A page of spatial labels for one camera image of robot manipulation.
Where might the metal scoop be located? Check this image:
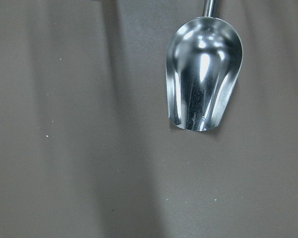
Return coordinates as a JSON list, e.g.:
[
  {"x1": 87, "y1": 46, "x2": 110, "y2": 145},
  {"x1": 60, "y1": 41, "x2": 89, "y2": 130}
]
[{"x1": 166, "y1": 0, "x2": 243, "y2": 132}]

